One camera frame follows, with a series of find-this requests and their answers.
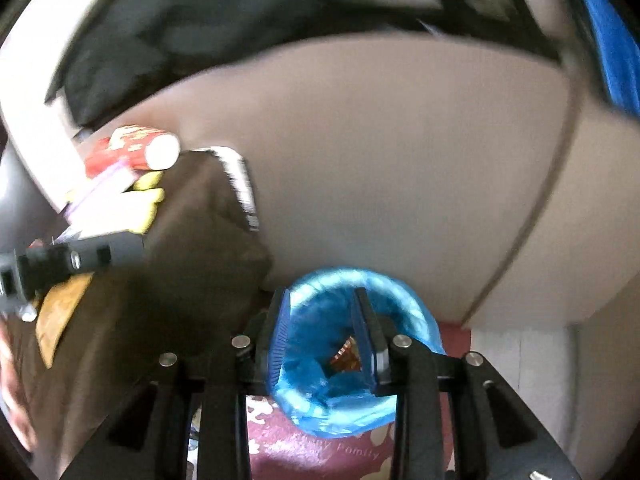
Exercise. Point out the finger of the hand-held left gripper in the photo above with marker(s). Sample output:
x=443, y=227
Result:
x=110, y=250

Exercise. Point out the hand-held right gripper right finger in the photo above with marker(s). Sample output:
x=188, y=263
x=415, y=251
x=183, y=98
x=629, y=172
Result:
x=361, y=340

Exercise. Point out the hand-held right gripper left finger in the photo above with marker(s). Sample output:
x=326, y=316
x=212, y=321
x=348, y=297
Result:
x=278, y=345

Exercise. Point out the orange snack wrapper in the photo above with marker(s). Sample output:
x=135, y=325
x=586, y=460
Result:
x=345, y=357

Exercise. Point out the pink white packet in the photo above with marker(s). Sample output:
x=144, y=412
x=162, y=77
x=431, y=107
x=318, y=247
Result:
x=100, y=212

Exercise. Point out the orange brown snack packet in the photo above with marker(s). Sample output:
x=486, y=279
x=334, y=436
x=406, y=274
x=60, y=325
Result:
x=55, y=320

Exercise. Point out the trash bin with blue bag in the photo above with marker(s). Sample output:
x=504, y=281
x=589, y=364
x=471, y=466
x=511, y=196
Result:
x=310, y=300

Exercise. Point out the yellow packet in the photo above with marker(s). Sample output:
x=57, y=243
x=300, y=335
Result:
x=148, y=205

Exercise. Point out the red paper cup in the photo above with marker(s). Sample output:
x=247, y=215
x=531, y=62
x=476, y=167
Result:
x=127, y=152

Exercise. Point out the brown cloth covered table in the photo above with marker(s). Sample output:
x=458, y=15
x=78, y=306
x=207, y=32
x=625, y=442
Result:
x=190, y=265

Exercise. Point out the red floor mat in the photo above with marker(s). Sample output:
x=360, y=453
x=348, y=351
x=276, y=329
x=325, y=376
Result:
x=310, y=455

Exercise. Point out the white countertop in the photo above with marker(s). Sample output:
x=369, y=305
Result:
x=30, y=125

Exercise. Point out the beige kitchen cabinet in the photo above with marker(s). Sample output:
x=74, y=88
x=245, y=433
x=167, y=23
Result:
x=375, y=160

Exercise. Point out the black apron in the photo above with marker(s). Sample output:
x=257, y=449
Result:
x=250, y=10

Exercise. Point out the blue towel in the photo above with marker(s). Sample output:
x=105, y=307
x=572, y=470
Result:
x=611, y=35

